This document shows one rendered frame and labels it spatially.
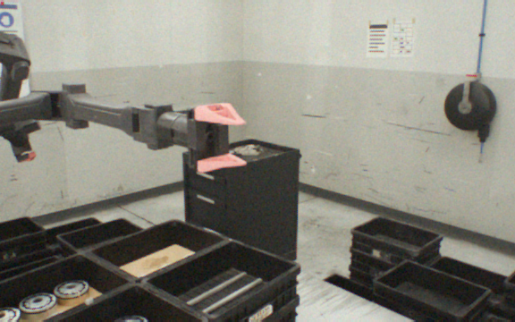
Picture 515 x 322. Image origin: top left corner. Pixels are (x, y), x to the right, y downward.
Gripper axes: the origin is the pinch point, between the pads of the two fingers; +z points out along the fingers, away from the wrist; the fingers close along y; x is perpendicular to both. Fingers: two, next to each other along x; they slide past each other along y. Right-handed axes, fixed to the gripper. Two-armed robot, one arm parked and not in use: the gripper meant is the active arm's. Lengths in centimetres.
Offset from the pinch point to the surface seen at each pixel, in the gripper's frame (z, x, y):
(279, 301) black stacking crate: -35, -45, 61
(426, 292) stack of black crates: -37, -142, 98
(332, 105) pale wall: -236, -323, 52
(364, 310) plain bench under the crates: -28, -80, 76
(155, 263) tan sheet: -84, -32, 62
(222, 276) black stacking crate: -61, -44, 63
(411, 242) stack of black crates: -69, -184, 97
